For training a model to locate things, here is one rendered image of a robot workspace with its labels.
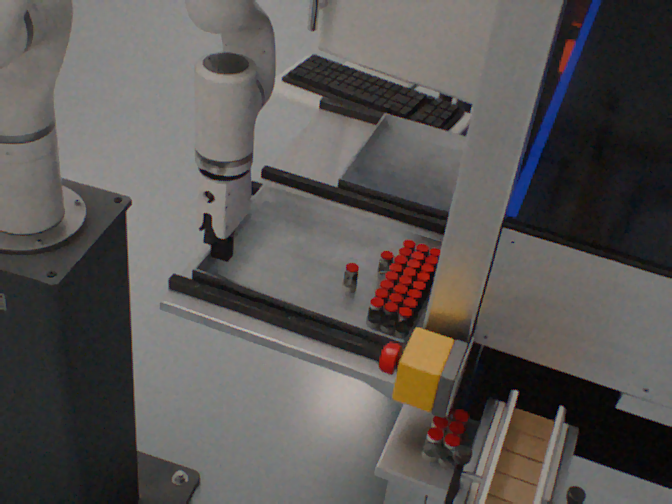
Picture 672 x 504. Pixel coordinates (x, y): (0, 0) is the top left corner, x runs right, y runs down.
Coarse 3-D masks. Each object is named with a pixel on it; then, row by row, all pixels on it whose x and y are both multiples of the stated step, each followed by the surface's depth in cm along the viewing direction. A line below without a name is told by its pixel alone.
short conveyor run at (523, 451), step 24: (504, 408) 123; (480, 432) 118; (504, 432) 114; (528, 432) 120; (552, 432) 116; (576, 432) 120; (456, 456) 107; (504, 456) 116; (528, 456) 117; (552, 456) 112; (456, 480) 109; (480, 480) 109; (504, 480) 113; (528, 480) 114; (552, 480) 114
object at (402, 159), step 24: (384, 120) 182; (408, 120) 181; (384, 144) 180; (408, 144) 181; (432, 144) 182; (456, 144) 180; (360, 168) 172; (384, 168) 173; (408, 168) 174; (432, 168) 175; (456, 168) 176; (360, 192) 163; (384, 192) 161; (408, 192) 168; (432, 192) 169
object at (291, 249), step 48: (288, 192) 158; (240, 240) 152; (288, 240) 153; (336, 240) 155; (384, 240) 156; (432, 240) 153; (240, 288) 139; (288, 288) 144; (336, 288) 145; (384, 336) 133
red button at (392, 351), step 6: (390, 342) 118; (384, 348) 117; (390, 348) 117; (396, 348) 117; (384, 354) 117; (390, 354) 117; (396, 354) 117; (384, 360) 117; (390, 360) 116; (396, 360) 118; (384, 366) 117; (390, 366) 117; (396, 366) 120; (384, 372) 118; (390, 372) 117
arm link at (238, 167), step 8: (200, 160) 130; (208, 160) 130; (240, 160) 130; (248, 160) 131; (200, 168) 131; (208, 168) 131; (216, 168) 129; (224, 168) 130; (232, 168) 130; (240, 168) 130; (248, 168) 132
